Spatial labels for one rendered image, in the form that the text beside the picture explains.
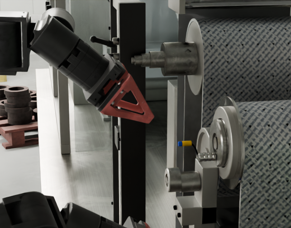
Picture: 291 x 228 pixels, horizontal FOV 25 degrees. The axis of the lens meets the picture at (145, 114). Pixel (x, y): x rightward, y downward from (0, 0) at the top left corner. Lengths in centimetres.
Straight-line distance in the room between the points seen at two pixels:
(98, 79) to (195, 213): 29
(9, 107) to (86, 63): 397
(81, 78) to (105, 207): 76
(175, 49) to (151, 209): 55
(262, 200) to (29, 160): 366
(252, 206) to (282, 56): 33
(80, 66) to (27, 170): 351
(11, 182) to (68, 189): 249
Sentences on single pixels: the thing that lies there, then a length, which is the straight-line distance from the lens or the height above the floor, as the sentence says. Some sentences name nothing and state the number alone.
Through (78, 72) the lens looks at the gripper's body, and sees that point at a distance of 95.
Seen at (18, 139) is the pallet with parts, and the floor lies 6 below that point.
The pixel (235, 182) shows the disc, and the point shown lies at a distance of 102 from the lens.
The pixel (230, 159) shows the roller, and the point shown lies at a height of 124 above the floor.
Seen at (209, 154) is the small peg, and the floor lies 123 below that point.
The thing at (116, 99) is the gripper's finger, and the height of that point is 134.
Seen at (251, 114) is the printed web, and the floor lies 130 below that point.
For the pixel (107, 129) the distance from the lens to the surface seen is 203.
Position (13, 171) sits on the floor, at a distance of 444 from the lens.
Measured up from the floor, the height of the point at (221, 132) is 128.
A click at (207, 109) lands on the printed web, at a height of 125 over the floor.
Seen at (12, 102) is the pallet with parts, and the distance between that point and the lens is 489.
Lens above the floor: 159
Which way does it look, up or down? 16 degrees down
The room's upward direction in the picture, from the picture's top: straight up
